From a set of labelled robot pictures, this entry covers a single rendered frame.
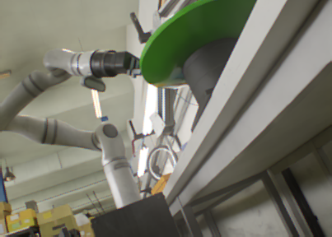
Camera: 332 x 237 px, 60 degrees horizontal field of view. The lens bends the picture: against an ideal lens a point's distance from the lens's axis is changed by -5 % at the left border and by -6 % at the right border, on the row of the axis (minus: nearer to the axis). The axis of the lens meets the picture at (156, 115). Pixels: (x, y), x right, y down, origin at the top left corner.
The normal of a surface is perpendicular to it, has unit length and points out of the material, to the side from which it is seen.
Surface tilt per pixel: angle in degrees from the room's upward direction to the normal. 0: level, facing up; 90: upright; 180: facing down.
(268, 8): 90
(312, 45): 90
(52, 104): 90
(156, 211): 90
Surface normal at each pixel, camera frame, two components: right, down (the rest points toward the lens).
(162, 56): 0.00, 0.84
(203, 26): 0.25, 0.69
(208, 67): -0.48, -0.18
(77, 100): 0.08, -0.43
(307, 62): -0.93, 0.29
